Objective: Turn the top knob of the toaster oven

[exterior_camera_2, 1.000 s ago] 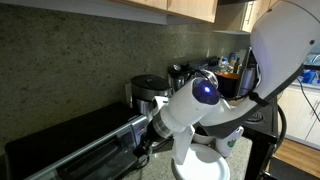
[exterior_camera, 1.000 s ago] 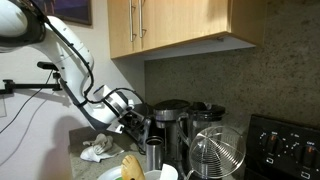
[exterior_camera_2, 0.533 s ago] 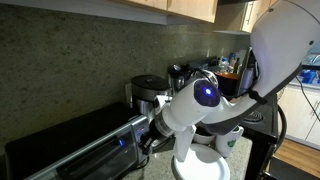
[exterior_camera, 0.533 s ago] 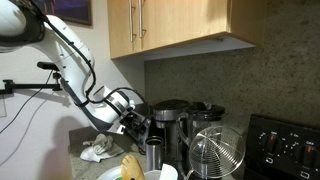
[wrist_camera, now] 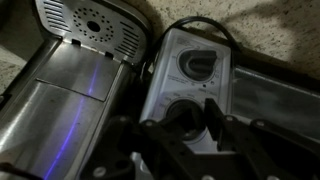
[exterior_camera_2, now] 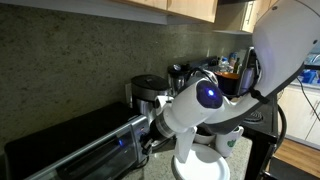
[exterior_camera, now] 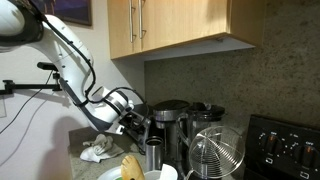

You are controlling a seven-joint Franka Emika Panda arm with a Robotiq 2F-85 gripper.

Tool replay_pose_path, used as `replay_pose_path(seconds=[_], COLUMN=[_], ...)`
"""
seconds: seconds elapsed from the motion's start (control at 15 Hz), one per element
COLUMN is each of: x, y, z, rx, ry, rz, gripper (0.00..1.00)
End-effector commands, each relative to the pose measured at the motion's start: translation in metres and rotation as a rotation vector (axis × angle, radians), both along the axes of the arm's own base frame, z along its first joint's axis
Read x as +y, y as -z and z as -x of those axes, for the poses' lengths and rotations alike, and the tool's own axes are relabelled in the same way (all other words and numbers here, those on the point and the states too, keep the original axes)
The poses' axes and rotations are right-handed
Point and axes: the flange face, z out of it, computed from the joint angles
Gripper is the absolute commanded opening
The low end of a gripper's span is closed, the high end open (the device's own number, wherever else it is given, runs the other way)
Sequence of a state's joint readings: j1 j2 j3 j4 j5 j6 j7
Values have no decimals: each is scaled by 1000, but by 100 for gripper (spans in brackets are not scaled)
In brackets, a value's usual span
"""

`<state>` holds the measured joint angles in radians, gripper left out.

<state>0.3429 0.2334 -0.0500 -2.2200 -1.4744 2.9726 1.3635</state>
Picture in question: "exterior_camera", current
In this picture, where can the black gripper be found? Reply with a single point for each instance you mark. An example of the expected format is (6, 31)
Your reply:
(135, 120)

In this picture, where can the silver toaster oven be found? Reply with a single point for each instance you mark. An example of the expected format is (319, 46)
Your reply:
(141, 138)

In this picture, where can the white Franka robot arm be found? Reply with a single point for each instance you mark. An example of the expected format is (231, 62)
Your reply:
(70, 66)

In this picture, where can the black stove knob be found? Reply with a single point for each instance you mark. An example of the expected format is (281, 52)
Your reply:
(274, 144)
(310, 155)

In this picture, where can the black silver coffee maker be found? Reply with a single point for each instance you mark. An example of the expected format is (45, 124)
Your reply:
(170, 115)

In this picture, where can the stainless steel travel mug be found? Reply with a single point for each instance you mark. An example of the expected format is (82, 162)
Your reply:
(154, 153)

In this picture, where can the crumpled white cloth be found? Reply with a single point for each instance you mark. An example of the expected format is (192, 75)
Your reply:
(100, 148)

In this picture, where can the wooden slotted spoon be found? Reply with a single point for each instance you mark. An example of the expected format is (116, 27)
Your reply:
(131, 168)

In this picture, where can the white bowl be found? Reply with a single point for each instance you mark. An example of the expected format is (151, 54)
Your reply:
(155, 175)

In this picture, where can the white plate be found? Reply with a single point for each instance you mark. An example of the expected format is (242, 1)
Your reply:
(110, 175)

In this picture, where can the glass blender with black lid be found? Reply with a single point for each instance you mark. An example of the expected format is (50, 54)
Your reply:
(206, 115)

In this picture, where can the clear glass ribbed jug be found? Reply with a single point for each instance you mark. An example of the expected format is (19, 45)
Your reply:
(216, 153)

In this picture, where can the black stove control panel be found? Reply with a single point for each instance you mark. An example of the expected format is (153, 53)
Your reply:
(286, 146)

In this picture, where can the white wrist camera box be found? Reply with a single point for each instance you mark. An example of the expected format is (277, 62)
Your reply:
(116, 129)

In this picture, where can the black bar-shaped camera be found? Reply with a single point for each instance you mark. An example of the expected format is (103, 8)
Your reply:
(46, 66)

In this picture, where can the wooden wall cabinet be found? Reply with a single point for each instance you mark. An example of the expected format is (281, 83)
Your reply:
(180, 20)

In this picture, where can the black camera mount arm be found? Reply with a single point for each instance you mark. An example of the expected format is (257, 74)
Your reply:
(30, 86)

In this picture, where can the dark framed wall picture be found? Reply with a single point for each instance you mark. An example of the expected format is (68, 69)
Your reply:
(73, 10)

